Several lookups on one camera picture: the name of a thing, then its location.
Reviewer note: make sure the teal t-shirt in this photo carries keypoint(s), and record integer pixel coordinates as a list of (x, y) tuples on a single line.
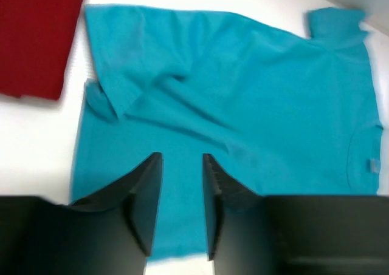
[(281, 113)]

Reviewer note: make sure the red t-shirt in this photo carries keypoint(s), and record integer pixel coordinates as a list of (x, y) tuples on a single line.
[(36, 40)]

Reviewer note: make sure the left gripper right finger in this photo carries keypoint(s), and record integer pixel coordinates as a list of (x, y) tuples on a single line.
[(291, 234)]

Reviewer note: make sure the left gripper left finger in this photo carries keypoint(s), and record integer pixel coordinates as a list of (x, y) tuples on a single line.
[(110, 231)]

